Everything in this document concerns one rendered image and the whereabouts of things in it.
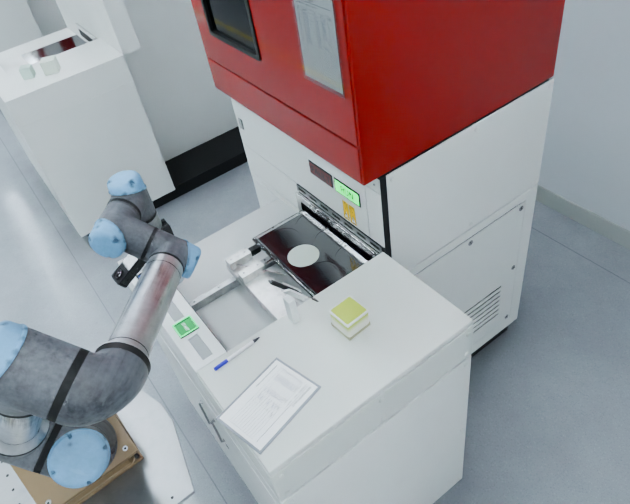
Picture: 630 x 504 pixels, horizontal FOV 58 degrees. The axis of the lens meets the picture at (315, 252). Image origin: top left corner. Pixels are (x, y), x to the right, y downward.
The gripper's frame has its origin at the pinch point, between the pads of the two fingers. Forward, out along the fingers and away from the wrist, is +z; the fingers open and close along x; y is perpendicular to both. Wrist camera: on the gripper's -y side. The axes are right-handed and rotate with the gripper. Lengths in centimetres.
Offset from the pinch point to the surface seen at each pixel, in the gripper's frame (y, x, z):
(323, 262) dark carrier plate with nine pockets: 46, -1, 21
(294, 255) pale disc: 41.5, 8.1, 20.6
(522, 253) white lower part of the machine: 125, -15, 60
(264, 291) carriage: 26.8, 3.6, 22.6
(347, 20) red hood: 54, -15, -55
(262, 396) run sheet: 5.3, -33.0, 13.8
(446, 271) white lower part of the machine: 84, -16, 41
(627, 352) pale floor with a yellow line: 152, -53, 111
